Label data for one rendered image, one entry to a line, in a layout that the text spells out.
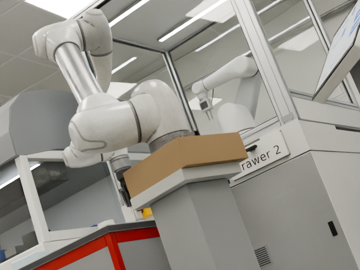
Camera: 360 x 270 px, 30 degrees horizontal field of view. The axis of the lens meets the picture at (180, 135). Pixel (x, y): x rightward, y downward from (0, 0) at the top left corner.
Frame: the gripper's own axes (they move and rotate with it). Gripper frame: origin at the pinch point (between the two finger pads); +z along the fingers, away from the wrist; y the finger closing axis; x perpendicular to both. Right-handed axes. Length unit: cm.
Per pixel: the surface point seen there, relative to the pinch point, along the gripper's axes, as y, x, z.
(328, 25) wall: 73, -334, -155
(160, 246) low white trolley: -13.9, 4.8, 19.4
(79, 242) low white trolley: -7.8, 38.2, 9.2
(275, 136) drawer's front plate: -59, -37, -7
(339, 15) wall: 61, -339, -158
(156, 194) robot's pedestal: -68, 43, 11
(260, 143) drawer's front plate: -52, -35, -8
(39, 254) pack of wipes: 20.7, 40.5, 5.2
